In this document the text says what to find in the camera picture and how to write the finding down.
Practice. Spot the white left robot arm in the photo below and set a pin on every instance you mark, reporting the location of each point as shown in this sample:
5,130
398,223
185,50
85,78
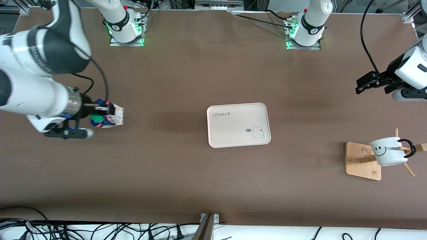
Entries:
313,30

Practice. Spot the wooden cup rack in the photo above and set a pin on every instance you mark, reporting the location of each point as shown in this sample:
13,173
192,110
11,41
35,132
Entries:
362,163

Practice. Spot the blue white milk carton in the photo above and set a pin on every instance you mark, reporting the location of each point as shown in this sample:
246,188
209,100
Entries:
115,116

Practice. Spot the aluminium frame post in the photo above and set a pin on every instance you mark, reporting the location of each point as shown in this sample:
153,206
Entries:
204,230

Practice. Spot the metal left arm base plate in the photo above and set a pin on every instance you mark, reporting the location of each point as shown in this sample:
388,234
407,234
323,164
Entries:
317,47

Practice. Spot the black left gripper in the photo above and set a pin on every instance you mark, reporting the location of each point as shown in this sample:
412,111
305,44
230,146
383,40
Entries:
389,79

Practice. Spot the white power strip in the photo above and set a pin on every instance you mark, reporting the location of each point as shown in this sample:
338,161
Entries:
218,4

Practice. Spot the aluminium frame corner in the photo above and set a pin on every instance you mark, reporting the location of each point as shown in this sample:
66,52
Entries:
24,8
408,17

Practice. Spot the cream rabbit print tray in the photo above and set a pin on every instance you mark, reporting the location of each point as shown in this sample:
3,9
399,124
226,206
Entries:
240,130

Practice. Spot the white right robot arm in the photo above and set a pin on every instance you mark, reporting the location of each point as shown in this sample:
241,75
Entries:
30,93

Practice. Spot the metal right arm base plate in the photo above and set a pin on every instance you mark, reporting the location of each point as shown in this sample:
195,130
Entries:
115,43

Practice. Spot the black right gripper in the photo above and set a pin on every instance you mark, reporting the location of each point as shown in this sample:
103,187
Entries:
85,107

